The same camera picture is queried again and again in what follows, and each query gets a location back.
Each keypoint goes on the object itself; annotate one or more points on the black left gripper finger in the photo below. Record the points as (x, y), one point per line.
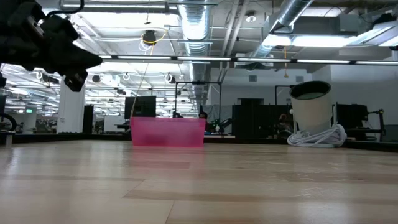
(81, 60)
(76, 81)

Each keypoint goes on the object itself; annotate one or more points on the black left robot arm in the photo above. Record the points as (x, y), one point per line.
(12, 7)

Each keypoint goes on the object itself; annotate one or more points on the white pillar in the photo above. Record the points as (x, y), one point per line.
(71, 109)

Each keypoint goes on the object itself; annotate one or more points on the black upright panel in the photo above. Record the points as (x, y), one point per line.
(88, 118)

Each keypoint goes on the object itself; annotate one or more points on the green sign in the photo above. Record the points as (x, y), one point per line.
(29, 110)

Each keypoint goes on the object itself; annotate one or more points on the black monitor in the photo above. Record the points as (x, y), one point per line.
(140, 107)

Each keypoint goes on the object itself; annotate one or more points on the red translucent plastic bin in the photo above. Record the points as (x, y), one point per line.
(168, 132)

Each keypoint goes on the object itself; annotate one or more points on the overhead LED light bar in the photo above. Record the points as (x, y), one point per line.
(217, 59)

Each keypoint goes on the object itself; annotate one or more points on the black cabinets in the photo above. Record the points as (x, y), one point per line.
(255, 121)

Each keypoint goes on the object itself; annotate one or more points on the white cylinder with black top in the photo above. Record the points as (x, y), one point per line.
(311, 109)

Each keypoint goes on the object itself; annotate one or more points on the black machine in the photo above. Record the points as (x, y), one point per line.
(351, 115)

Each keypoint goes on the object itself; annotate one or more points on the black aluminium table frame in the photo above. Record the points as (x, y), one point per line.
(62, 137)

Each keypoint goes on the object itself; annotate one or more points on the wide silver ventilation duct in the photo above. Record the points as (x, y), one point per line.
(194, 25)

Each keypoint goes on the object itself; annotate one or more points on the black rig frame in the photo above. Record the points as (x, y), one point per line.
(199, 82)

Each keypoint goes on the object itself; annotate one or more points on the slanted silver ventilation duct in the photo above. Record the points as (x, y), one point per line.
(292, 12)

